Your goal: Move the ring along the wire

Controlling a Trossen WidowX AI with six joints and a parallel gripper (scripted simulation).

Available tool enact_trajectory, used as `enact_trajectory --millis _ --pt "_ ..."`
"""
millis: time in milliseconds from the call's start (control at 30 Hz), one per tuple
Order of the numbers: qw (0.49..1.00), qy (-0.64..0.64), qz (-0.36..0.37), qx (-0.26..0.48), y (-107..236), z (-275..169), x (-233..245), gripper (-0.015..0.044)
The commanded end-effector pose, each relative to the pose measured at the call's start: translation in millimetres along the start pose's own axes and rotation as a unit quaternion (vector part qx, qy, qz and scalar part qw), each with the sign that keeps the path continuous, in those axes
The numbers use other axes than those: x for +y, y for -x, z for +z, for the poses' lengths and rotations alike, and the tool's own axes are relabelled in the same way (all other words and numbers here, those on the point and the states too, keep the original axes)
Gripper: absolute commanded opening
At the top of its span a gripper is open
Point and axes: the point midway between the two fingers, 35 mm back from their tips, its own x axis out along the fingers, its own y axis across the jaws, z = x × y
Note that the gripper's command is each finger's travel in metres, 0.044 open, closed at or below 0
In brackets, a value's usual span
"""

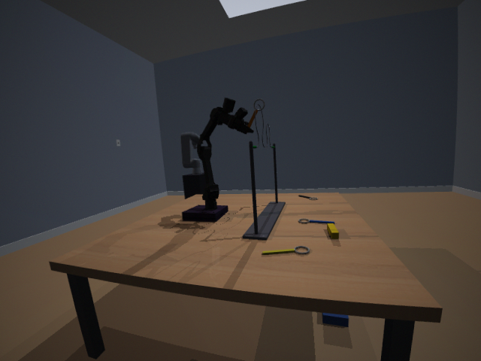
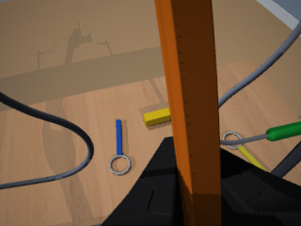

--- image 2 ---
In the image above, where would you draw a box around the grey loop with yellow handle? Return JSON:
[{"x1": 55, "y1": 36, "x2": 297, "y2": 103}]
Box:
[{"x1": 223, "y1": 132, "x2": 267, "y2": 172}]

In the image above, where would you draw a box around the grey loop with blue handle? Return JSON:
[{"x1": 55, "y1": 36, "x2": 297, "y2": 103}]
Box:
[{"x1": 109, "y1": 120, "x2": 132, "y2": 174}]

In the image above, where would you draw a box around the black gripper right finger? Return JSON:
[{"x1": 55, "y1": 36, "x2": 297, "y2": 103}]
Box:
[{"x1": 219, "y1": 148, "x2": 301, "y2": 226}]

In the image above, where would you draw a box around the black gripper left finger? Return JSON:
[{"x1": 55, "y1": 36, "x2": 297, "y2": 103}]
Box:
[{"x1": 101, "y1": 137, "x2": 184, "y2": 226}]

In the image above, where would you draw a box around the orange rectangular handle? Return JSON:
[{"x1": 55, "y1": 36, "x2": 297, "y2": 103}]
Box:
[{"x1": 154, "y1": 0, "x2": 222, "y2": 226}]

